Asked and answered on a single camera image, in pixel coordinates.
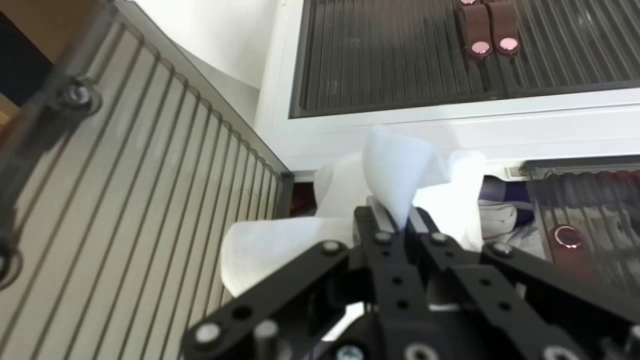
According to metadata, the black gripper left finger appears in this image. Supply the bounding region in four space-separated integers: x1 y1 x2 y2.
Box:
181 205 428 360

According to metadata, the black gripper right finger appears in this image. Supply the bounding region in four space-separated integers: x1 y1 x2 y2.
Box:
407 209 640 360

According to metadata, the white three-tier storage cabinet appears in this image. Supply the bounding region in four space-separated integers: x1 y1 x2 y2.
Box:
255 0 640 290

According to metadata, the open translucent cabinet door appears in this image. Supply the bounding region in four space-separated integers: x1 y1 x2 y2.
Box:
0 0 291 360

